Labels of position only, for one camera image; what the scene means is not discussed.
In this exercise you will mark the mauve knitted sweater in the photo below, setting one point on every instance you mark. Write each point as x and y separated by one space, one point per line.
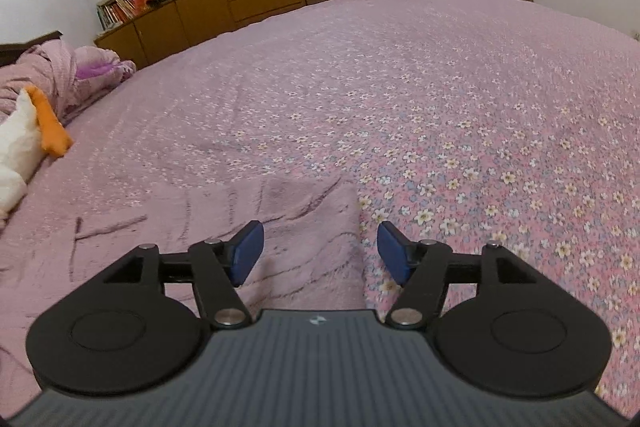
280 227

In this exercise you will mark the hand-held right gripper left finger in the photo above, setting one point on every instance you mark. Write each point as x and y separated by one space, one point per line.
248 249

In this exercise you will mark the dark wooden headboard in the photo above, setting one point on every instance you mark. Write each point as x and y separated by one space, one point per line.
22 44

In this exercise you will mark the purple patterned pillow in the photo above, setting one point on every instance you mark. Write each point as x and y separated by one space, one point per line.
102 68

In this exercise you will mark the white plush goose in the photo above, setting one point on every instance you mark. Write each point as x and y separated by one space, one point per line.
20 147

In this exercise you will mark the row of books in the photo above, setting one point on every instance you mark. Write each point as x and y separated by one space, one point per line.
117 9

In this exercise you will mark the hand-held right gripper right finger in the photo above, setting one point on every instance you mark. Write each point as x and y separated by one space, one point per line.
391 251

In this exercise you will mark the bed with pink floral sheet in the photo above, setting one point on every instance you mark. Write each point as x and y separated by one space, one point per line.
425 107

